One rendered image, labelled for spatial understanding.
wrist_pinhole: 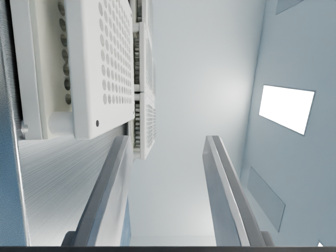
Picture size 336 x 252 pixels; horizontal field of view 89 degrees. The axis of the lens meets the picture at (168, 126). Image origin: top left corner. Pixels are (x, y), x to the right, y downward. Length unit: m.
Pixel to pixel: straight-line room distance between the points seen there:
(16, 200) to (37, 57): 0.15
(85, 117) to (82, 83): 0.03
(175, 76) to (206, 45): 0.86
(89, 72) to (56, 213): 0.20
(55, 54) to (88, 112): 0.08
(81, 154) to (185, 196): 4.67
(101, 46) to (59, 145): 0.15
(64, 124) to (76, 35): 0.09
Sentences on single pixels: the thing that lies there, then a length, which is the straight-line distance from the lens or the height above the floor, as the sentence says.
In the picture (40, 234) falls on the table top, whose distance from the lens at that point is 0.29.
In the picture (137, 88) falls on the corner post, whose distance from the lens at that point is 0.64.
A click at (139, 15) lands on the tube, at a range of 0.85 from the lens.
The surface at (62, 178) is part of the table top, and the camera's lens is 0.30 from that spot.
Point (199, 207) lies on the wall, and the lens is 5.24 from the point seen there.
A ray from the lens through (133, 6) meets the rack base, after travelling 0.82.
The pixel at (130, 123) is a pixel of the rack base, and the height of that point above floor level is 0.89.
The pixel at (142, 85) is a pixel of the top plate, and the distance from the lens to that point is 0.63.
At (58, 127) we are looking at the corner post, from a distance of 0.21.
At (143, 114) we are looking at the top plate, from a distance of 0.62.
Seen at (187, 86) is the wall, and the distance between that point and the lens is 3.81.
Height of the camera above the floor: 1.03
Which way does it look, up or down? level
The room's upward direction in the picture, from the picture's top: 90 degrees clockwise
